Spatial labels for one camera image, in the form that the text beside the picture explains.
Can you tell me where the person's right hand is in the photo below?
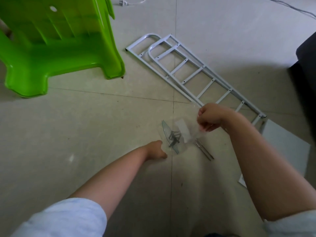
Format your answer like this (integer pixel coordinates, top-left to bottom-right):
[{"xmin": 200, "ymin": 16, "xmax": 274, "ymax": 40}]
[{"xmin": 197, "ymin": 102, "xmax": 235, "ymax": 132}]

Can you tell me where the person's left forearm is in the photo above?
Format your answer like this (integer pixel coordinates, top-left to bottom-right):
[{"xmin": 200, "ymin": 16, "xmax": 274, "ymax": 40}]
[{"xmin": 71, "ymin": 145, "xmax": 151, "ymax": 220}]

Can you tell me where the person's white shirt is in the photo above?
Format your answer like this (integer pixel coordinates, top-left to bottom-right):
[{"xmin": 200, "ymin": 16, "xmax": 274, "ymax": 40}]
[{"xmin": 10, "ymin": 197, "xmax": 316, "ymax": 237}]

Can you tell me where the tangle of white cables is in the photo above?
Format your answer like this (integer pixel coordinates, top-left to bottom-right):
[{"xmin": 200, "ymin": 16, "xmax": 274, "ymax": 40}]
[{"xmin": 114, "ymin": 0, "xmax": 149, "ymax": 8}]

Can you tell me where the person's right forearm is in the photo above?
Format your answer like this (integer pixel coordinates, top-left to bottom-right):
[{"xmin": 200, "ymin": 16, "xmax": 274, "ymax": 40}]
[{"xmin": 222, "ymin": 113, "xmax": 316, "ymax": 221}]

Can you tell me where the grey sofa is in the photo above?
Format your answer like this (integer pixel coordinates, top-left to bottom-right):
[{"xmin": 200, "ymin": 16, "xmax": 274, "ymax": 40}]
[{"xmin": 289, "ymin": 32, "xmax": 316, "ymax": 146}]

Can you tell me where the clear plastic screw bag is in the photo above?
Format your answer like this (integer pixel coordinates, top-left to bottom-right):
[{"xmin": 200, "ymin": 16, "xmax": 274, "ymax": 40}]
[{"xmin": 160, "ymin": 118, "xmax": 200, "ymax": 156}]

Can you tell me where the person's left hand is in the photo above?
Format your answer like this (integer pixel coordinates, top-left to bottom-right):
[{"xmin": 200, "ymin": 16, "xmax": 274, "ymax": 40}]
[{"xmin": 145, "ymin": 141, "xmax": 169, "ymax": 162}]

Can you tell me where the white metal frame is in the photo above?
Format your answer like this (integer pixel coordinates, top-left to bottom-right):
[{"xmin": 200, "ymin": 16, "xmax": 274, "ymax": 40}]
[{"xmin": 126, "ymin": 33, "xmax": 267, "ymax": 127}]

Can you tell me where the long dark cable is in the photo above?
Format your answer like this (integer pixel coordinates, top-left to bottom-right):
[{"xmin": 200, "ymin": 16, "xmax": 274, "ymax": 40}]
[{"xmin": 262, "ymin": 0, "xmax": 316, "ymax": 20}]

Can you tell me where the white wooden board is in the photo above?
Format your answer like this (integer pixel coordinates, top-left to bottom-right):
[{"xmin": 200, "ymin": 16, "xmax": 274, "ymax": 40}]
[{"xmin": 238, "ymin": 119, "xmax": 312, "ymax": 188}]

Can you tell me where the green plastic stool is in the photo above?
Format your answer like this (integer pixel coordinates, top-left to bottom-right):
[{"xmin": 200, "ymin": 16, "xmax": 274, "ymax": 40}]
[{"xmin": 0, "ymin": 0, "xmax": 125, "ymax": 98}]

